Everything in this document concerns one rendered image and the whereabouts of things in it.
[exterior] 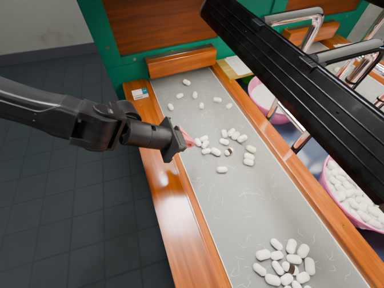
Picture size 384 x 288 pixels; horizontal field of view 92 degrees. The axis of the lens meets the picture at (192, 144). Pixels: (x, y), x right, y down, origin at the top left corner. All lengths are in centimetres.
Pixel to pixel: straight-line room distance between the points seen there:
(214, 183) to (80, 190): 117
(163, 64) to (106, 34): 22
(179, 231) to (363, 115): 43
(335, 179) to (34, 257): 158
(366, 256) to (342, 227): 7
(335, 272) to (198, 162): 44
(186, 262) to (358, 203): 53
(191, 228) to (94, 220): 101
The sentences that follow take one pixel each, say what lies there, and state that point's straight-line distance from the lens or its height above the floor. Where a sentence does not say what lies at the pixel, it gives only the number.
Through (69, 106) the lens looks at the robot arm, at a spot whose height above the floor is 107.
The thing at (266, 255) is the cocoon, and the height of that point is 76.
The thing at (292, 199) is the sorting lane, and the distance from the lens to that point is 64.
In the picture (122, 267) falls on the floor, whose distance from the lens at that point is 135.
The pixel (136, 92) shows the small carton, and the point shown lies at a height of 78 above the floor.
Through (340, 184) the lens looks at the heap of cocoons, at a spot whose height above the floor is 73.
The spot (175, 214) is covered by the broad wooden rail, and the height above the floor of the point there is 77.
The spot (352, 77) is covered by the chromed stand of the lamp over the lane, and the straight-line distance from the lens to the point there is 53.
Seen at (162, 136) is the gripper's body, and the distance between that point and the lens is 42.
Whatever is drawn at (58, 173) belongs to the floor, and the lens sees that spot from 175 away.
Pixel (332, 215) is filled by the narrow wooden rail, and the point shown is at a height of 76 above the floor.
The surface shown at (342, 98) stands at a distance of 35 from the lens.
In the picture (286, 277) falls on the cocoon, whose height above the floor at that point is 76.
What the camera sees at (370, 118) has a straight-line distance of 34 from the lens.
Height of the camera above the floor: 128
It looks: 56 degrees down
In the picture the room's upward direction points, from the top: straight up
